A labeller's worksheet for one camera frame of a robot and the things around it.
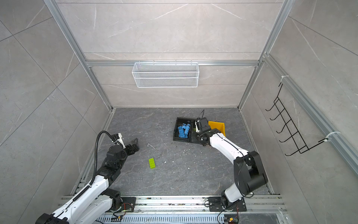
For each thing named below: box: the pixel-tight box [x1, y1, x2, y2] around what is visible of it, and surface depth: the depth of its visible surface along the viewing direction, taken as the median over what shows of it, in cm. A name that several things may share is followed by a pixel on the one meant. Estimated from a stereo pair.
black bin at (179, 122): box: [172, 117, 193, 143], surface depth 102 cm
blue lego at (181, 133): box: [177, 126, 186, 138], surface depth 100 cm
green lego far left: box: [148, 157, 156, 169], surface depth 89 cm
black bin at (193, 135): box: [189, 119, 202, 144], surface depth 81 cm
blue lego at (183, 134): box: [178, 130, 189, 139], surface depth 100 cm
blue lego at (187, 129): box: [184, 123, 191, 136], surface depth 100 cm
